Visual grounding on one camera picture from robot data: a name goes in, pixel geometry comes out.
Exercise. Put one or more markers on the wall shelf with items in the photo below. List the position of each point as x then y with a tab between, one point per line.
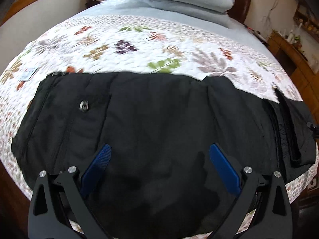
304	17

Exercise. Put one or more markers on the wooden desk cabinet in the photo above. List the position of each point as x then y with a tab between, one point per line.
297	68

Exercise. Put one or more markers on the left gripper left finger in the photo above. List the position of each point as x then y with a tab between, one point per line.
47	218

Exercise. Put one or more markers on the floral quilt bedspread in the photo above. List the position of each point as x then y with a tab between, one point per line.
141	45

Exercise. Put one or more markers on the black pants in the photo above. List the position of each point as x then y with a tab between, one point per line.
160	181

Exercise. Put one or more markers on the dark wooden headboard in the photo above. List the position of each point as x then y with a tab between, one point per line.
239	11

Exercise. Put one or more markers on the light blue bed sheet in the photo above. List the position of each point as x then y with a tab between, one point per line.
235	30

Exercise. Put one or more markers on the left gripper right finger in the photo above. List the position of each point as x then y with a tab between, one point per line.
261	208

